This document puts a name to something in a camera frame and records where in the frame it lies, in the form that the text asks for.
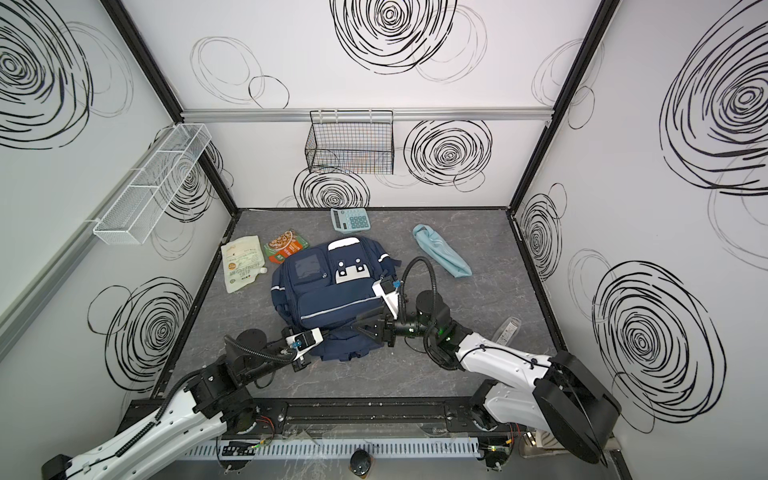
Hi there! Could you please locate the black round knob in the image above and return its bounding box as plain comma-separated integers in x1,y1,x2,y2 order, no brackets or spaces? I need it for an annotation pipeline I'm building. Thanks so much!
349,449,372,479

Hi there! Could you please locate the white cream food pouch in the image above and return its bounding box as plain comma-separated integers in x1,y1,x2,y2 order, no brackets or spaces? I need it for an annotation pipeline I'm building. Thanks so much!
220,235,268,294

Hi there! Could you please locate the light blue fabric pouch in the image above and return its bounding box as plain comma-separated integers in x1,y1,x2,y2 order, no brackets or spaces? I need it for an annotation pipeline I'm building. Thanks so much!
412,224,472,278

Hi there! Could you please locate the orange green snack packet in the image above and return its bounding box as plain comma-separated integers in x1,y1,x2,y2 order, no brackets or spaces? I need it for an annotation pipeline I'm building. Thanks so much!
263,229,310,264

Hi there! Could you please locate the teal calculator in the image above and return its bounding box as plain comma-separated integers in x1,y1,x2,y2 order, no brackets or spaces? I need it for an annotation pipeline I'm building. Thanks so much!
330,208,371,233

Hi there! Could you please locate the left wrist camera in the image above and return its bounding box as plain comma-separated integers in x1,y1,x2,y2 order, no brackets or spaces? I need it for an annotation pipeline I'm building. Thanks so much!
285,328,324,358

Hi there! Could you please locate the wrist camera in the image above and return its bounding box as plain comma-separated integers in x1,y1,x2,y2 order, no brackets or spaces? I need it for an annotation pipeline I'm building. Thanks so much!
372,277,400,319
285,328,324,358

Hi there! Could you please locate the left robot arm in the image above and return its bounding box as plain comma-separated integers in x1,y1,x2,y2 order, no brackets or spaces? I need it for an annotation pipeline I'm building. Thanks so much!
41,328,323,479

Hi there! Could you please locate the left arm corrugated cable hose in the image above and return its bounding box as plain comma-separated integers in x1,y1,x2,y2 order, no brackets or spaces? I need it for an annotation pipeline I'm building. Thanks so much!
223,334,298,366

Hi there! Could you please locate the white slotted cable duct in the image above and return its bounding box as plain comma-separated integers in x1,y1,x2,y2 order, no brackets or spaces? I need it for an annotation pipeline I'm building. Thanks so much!
180,438,481,461

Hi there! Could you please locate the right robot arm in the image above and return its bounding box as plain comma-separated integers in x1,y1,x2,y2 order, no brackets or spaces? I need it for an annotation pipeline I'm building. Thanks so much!
352,291,622,464

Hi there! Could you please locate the navy blue student backpack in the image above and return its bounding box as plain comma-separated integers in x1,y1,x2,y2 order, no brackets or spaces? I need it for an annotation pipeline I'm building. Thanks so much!
271,236,401,361

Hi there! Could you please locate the black wire wall basket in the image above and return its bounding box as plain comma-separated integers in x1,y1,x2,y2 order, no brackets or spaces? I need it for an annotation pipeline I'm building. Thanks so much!
304,109,395,175

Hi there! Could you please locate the clear plastic pencil case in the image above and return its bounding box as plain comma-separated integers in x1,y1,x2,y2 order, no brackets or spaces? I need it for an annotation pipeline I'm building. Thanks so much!
492,316,522,347

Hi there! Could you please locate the black corrugated cable hose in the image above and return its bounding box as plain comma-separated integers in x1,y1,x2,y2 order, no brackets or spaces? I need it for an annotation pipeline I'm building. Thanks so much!
398,256,439,325

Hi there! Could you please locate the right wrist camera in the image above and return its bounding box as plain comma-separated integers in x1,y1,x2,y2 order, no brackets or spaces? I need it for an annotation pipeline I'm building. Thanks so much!
372,277,400,319

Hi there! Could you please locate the white wire wall shelf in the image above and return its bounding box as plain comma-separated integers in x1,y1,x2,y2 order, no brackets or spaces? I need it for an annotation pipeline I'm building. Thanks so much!
93,124,212,245

